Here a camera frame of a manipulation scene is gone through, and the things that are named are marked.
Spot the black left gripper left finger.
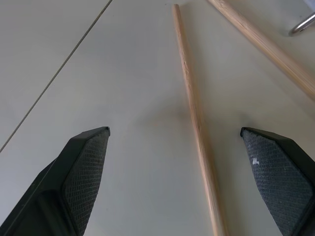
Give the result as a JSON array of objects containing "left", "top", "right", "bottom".
[{"left": 0, "top": 126, "right": 111, "bottom": 236}]

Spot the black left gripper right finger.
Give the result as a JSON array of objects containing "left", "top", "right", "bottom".
[{"left": 240, "top": 126, "right": 315, "bottom": 236}]

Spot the wooden chopstick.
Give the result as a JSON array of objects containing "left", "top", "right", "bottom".
[
  {"left": 171, "top": 3, "right": 228, "bottom": 236},
  {"left": 207, "top": 0, "right": 315, "bottom": 102}
]

